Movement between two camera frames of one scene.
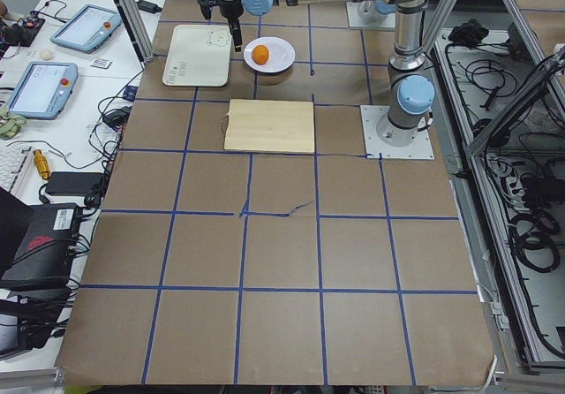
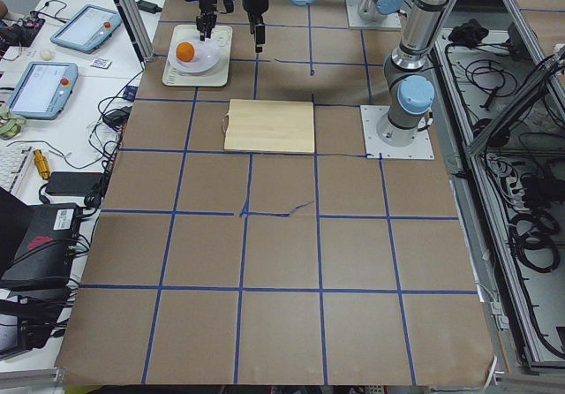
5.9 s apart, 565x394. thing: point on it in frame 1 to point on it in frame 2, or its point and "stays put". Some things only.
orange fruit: (260, 54) to (184, 51)
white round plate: (282, 55) to (207, 56)
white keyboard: (13, 161) stays put
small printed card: (101, 63) stays put
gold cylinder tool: (42, 163) stays put
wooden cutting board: (284, 126) stays put
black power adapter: (148, 7) stays put
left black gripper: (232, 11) to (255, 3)
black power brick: (74, 183) stays put
